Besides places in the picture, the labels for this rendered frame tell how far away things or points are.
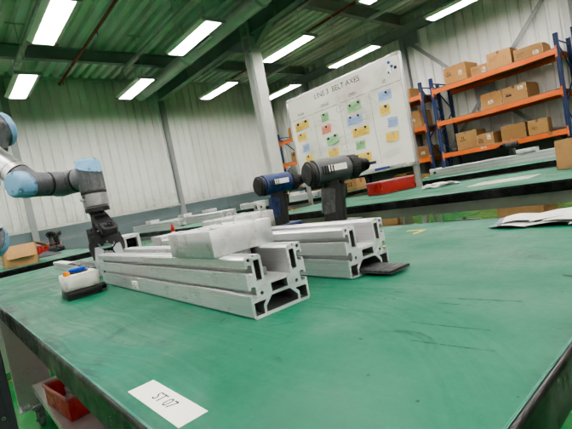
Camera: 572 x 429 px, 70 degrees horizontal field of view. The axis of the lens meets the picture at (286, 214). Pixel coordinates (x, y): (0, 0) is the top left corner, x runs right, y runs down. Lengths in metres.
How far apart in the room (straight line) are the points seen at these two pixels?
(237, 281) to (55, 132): 12.38
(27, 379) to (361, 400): 2.34
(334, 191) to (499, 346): 0.62
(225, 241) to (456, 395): 0.39
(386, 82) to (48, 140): 10.32
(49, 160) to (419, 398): 12.45
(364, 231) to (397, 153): 3.14
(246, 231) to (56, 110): 12.46
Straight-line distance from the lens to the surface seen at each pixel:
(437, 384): 0.34
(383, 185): 3.05
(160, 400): 0.41
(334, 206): 0.94
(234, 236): 0.61
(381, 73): 3.95
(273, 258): 0.61
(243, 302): 0.57
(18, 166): 1.41
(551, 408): 0.36
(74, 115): 13.08
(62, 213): 12.49
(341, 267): 0.68
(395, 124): 3.84
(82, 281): 1.12
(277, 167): 9.33
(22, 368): 2.56
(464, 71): 11.02
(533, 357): 0.38
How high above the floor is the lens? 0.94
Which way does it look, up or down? 3 degrees down
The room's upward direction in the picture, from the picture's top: 11 degrees counter-clockwise
